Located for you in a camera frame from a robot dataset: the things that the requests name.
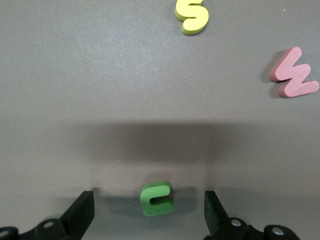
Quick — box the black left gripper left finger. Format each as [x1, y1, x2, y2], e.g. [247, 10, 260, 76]
[0, 190, 96, 240]

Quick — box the pink letter w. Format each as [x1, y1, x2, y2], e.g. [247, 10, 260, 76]
[269, 46, 320, 99]

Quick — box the yellow letter s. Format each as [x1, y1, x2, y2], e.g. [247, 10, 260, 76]
[174, 0, 210, 36]

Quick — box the brown table cover sheet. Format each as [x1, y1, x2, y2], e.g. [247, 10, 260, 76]
[0, 0, 320, 240]

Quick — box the green letter n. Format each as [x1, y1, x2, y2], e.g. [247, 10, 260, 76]
[139, 180, 175, 217]

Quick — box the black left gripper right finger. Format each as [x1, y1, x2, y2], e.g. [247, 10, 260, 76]
[203, 190, 302, 240]

